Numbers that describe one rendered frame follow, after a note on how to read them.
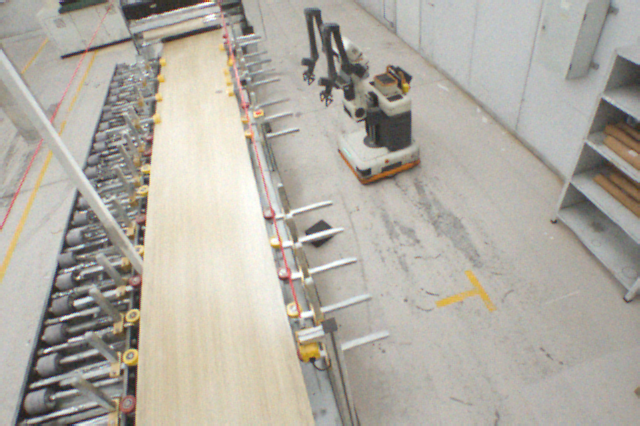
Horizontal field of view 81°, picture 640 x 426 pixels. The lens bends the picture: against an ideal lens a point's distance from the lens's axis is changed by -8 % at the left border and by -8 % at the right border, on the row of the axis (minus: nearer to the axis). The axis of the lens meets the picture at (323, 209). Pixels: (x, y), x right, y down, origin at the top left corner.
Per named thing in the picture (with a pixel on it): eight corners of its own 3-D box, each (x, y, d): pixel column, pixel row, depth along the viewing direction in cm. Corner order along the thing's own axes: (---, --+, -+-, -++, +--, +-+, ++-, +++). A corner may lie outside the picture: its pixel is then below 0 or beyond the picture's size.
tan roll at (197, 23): (241, 15, 531) (239, 6, 523) (242, 18, 522) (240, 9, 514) (138, 41, 516) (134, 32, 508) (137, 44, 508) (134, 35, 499)
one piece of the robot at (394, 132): (387, 128, 436) (385, 56, 378) (413, 155, 398) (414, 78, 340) (359, 137, 430) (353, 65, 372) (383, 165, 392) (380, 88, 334)
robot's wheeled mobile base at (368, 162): (391, 135, 450) (391, 116, 433) (421, 166, 406) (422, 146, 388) (336, 153, 438) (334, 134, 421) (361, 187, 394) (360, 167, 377)
